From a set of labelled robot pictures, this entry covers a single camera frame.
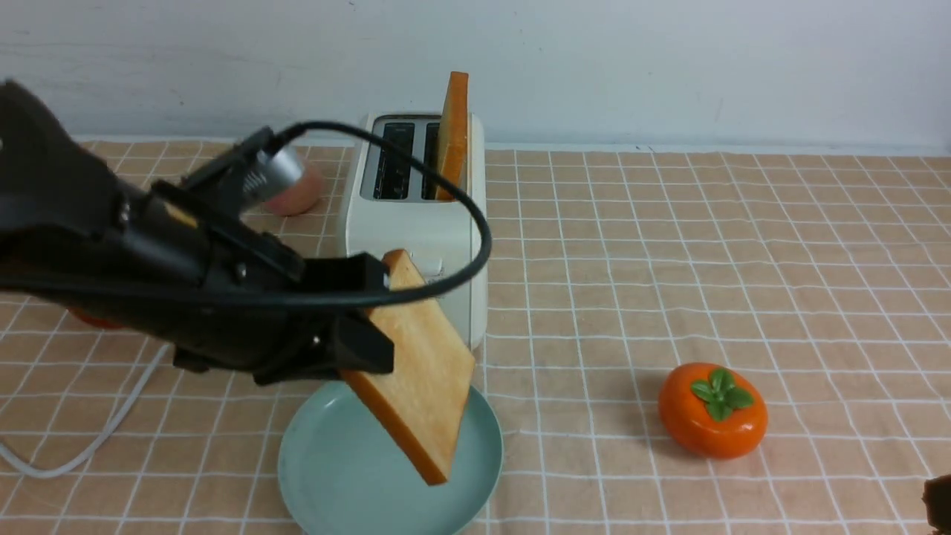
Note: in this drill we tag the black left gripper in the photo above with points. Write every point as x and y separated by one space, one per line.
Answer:
232 298

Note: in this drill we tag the toast slice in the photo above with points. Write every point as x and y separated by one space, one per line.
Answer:
453 132
421 403

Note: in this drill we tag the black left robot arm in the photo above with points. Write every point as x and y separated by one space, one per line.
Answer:
65 214

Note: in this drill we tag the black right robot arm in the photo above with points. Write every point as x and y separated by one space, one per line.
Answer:
937 503

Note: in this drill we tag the white two-slot toaster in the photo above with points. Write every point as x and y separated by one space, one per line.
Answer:
387 205

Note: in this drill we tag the pink peach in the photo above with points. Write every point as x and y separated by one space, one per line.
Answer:
302 196

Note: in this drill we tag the light green round plate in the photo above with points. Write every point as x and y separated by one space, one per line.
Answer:
340 472

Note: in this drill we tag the red apple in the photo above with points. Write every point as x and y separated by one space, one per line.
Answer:
94 322

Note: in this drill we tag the orange persimmon with green leaf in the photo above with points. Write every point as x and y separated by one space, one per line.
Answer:
712 411

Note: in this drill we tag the checkered beige tablecloth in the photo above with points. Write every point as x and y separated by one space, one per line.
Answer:
822 279

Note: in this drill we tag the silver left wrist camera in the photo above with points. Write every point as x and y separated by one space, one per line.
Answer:
253 171

